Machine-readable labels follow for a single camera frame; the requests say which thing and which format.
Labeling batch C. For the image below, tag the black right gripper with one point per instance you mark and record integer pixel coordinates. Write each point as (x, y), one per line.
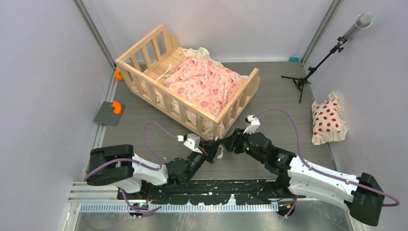
(235, 140)

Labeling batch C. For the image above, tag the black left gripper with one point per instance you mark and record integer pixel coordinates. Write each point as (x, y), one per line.
(209, 148)

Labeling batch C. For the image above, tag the pink unicorn print cushion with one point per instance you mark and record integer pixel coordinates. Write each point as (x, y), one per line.
(203, 81)

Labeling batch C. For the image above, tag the wooden slatted pet bed frame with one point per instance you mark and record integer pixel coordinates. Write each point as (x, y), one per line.
(150, 57)

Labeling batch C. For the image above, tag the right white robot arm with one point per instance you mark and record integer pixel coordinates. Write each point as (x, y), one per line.
(361, 196)

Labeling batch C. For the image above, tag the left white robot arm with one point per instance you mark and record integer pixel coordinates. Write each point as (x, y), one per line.
(120, 166)

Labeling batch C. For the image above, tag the white strawberry print pillow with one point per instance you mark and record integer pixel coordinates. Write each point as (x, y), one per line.
(327, 125)

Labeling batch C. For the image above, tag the small teal block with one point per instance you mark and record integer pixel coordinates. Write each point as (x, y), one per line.
(294, 59)

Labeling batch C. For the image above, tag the orange arch toy block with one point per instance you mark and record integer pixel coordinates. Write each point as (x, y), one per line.
(117, 107)

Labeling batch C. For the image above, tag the grey building block plate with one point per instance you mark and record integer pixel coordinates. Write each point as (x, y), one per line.
(106, 116)

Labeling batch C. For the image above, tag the orange and green toy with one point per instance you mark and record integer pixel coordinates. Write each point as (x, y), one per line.
(118, 75)

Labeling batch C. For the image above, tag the microphone on black stand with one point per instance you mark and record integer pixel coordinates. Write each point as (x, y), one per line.
(361, 22)

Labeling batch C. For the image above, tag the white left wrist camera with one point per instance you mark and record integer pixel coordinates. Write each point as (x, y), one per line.
(192, 142)

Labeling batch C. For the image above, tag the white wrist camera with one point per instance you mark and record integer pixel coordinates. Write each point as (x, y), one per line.
(252, 124)
(192, 142)

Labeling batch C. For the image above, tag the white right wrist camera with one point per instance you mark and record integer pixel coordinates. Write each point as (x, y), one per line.
(252, 124)

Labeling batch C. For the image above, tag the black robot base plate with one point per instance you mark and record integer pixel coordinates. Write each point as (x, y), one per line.
(212, 192)

